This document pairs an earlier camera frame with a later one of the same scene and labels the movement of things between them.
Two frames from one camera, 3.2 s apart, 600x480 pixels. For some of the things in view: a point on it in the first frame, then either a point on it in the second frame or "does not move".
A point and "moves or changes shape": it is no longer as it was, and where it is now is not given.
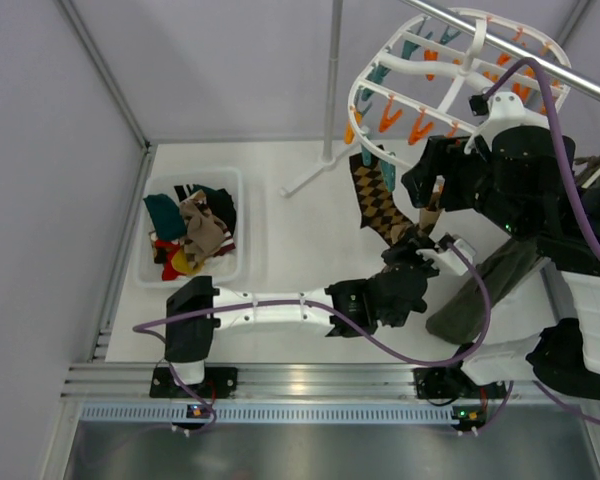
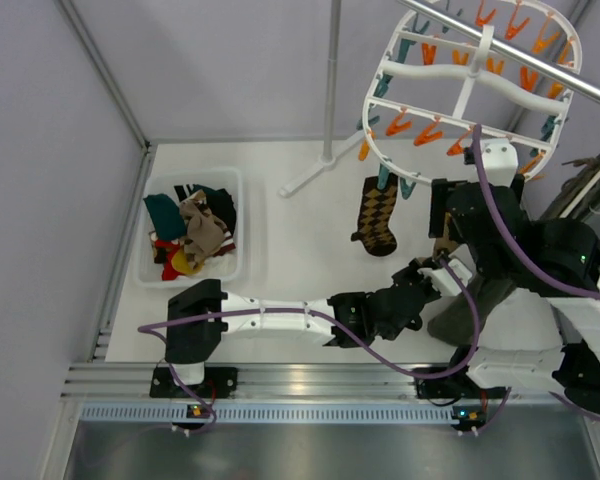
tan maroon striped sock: (209, 237) does not move
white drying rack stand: (328, 159) does not move
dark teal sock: (167, 219) does not move
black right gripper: (431, 167) to (440, 209)
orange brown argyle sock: (378, 208) moves or changes shape
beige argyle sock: (196, 257) does not move
